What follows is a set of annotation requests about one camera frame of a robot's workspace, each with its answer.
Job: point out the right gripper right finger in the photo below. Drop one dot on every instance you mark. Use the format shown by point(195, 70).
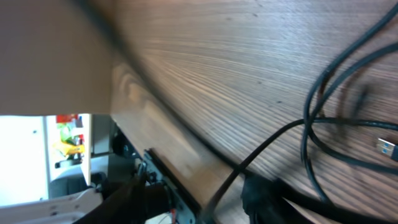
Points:
point(264, 205)

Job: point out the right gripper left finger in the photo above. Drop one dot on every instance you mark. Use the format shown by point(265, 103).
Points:
point(123, 206)

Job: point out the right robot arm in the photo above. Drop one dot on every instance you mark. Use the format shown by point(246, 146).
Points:
point(68, 208)

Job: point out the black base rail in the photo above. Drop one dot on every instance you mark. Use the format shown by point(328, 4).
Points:
point(158, 190)

